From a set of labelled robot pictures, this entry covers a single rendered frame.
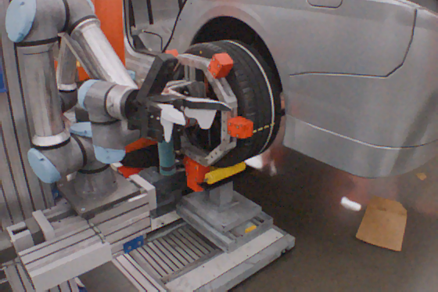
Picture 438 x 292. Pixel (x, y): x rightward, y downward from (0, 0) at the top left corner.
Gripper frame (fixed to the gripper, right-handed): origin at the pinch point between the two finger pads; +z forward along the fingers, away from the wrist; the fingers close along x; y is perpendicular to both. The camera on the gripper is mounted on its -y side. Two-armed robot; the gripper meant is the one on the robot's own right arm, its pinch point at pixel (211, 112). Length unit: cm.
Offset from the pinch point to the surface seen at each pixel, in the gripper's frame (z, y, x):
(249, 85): -39, 9, -92
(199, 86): -55, 11, -75
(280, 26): -28, -19, -94
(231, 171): -51, 58, -104
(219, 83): -50, 9, -84
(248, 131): -34, 28, -84
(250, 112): -36, 21, -89
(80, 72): -286, 38, -183
